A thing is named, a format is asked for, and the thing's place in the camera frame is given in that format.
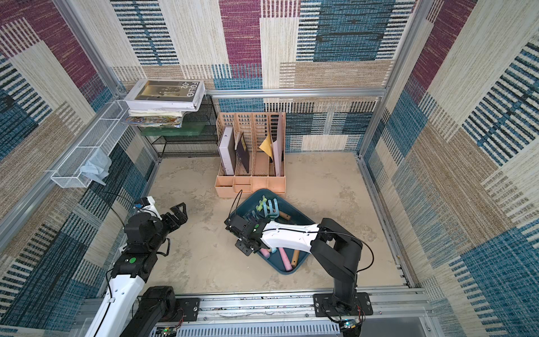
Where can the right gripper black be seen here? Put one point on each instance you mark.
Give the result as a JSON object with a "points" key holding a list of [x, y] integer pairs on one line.
{"points": [[236, 232]]}

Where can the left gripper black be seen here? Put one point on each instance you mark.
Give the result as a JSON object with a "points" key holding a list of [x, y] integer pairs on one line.
{"points": [[180, 217]]}

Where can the green rake wooden handle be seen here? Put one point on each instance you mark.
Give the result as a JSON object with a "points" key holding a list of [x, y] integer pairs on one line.
{"points": [[295, 258]]}

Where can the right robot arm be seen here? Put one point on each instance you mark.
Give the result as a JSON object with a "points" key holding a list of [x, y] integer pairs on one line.
{"points": [[336, 250]]}

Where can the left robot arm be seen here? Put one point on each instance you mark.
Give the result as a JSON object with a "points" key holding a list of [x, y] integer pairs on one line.
{"points": [[123, 312]]}

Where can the black mesh shelf rack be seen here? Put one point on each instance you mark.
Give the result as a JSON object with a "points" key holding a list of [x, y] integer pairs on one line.
{"points": [[203, 145]]}

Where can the white grey book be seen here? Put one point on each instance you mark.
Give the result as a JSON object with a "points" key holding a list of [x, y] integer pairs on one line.
{"points": [[227, 152]]}

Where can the green folder on shelf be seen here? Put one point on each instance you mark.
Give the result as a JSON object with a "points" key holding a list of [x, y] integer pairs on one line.
{"points": [[187, 130]]}

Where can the dark navy notebook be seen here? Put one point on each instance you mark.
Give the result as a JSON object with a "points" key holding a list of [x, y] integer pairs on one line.
{"points": [[242, 152]]}

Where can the crumpled plastic bag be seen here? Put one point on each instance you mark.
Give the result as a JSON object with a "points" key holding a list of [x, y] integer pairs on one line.
{"points": [[97, 167]]}

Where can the pink plastic desk organizer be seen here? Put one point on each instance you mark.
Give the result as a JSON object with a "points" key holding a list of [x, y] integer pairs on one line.
{"points": [[255, 126]]}

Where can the stack of magazines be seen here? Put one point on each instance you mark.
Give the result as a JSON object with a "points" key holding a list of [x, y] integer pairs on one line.
{"points": [[154, 119]]}

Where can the yellow paper folder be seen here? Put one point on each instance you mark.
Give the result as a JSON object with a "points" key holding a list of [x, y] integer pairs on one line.
{"points": [[266, 146]]}

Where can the white folio book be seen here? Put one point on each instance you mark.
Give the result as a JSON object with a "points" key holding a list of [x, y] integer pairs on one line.
{"points": [[166, 95]]}

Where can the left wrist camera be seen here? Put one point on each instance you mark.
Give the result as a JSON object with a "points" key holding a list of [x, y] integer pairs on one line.
{"points": [[146, 205]]}

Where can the light blue rake white handle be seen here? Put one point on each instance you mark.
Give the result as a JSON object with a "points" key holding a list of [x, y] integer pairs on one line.
{"points": [[270, 208]]}

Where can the lime cultivator wooden handle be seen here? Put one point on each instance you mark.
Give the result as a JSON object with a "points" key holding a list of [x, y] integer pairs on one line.
{"points": [[283, 215]]}

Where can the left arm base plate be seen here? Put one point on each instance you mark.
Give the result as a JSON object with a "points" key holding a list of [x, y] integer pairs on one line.
{"points": [[186, 309]]}

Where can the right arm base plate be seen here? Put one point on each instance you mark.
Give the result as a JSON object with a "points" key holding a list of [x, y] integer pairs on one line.
{"points": [[326, 304]]}

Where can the white wire wall basket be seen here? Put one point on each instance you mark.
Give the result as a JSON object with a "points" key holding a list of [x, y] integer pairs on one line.
{"points": [[102, 135]]}

